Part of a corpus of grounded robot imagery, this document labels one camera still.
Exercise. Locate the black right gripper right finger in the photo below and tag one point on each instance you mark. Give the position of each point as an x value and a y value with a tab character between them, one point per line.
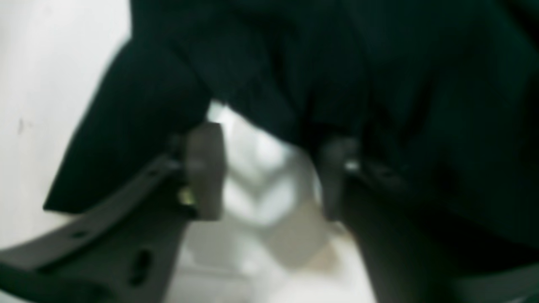
419	256

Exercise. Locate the black T-shirt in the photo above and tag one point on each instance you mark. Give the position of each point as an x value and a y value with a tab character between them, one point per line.
442	96

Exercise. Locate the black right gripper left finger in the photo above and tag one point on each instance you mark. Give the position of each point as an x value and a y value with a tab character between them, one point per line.
125	249

